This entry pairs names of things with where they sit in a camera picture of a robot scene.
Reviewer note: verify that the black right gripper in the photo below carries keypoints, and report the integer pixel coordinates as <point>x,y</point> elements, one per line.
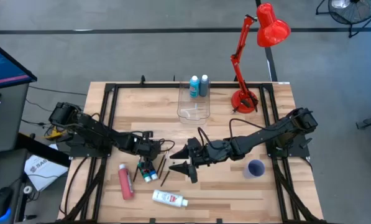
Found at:
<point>210,151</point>

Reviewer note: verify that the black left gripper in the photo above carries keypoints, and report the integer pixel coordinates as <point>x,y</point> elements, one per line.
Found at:
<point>144,146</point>

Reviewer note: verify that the large red paint bottle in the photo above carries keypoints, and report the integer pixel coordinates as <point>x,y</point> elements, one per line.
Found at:
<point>126,183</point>

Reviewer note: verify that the large white paint bottle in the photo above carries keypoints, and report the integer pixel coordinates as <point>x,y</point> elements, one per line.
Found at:
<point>168,198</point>

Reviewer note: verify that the clear plastic bin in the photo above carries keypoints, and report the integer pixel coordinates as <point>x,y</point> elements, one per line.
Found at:
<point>193,119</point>

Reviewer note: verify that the large teal paint bottle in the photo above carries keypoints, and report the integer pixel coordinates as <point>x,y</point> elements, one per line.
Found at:
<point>194,88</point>

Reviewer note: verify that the large grey paint bottle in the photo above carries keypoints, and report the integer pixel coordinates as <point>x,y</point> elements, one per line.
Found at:
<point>204,87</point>

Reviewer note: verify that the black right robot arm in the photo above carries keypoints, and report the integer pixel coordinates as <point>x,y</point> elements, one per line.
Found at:
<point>266,132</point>

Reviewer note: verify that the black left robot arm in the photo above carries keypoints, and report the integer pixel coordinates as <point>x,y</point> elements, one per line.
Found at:
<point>92,127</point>

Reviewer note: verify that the small navy paint bottle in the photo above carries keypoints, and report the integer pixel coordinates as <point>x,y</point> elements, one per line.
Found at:
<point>153,174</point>

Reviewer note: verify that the translucent purple plastic cup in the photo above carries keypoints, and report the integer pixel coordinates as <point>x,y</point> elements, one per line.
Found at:
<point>249,174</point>

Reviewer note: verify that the yellow plug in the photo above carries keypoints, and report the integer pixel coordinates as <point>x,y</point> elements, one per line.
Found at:
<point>55,134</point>

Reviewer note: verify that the white printed booklet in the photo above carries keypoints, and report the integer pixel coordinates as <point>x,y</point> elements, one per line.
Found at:
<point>45,171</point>

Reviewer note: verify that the white tape roll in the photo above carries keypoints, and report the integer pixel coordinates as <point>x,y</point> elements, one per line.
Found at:
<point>28,189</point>

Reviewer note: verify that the black computer mouse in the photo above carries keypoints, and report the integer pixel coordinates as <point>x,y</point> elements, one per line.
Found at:
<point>0,202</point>

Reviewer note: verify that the red desk lamp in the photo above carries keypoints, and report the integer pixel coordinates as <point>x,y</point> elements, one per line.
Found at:
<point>270,28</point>

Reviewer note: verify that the computer monitor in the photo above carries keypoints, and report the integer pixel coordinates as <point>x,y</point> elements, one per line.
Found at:
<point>2,68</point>

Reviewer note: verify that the black floor fan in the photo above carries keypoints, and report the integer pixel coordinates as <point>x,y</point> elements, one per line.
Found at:
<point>353,11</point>

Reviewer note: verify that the black aluminium table frame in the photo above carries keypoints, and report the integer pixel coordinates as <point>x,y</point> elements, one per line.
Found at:
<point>148,85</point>

